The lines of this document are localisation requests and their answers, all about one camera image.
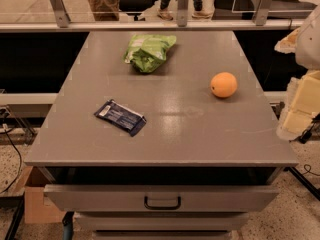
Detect green chip bag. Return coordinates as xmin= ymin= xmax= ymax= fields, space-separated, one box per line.
xmin=123 ymin=34 xmax=177 ymax=74

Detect cardboard box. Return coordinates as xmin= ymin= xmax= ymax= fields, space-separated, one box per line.
xmin=21 ymin=166 xmax=65 ymax=224

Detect person in dark jeans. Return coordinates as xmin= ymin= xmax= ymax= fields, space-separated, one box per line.
xmin=157 ymin=0 xmax=213 ymax=21

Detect blue rxbar blueberry wrapper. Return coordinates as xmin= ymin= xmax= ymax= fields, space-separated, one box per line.
xmin=94 ymin=99 xmax=147 ymax=137

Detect orange fruit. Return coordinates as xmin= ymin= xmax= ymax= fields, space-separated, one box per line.
xmin=210 ymin=72 xmax=238 ymax=98

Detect metal railing frame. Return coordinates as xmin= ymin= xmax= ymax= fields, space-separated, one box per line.
xmin=0 ymin=0 xmax=320 ymax=32

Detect grey drawer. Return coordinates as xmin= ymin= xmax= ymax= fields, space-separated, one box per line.
xmin=44 ymin=184 xmax=278 ymax=212
xmin=75 ymin=212 xmax=248 ymax=231

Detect black drawer handle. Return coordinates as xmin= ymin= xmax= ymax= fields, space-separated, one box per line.
xmin=144 ymin=196 xmax=181 ymax=211

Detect black cable left floor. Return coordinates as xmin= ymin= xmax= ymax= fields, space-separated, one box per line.
xmin=0 ymin=108 xmax=24 ymax=195

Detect black cable right floor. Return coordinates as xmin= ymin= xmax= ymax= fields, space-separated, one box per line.
xmin=298 ymin=117 xmax=320 ymax=177

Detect grey top drawer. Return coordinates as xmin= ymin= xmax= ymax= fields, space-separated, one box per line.
xmin=44 ymin=184 xmax=278 ymax=212

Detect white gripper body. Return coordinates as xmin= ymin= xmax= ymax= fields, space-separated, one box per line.
xmin=295 ymin=5 xmax=320 ymax=70

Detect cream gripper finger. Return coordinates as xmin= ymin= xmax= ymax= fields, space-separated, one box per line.
xmin=274 ymin=28 xmax=299 ymax=54
xmin=276 ymin=70 xmax=320 ymax=140

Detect black cable floor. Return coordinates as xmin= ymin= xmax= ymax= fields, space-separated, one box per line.
xmin=298 ymin=117 xmax=320 ymax=177
xmin=0 ymin=108 xmax=24 ymax=195

